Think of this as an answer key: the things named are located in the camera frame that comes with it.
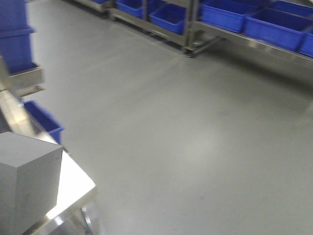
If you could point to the background steel rack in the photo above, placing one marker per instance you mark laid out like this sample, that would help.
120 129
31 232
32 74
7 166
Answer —
276 27

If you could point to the gray hollow base block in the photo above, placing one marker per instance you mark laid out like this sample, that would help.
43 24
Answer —
29 181

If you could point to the blue bin below table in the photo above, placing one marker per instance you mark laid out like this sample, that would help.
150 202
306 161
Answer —
45 119

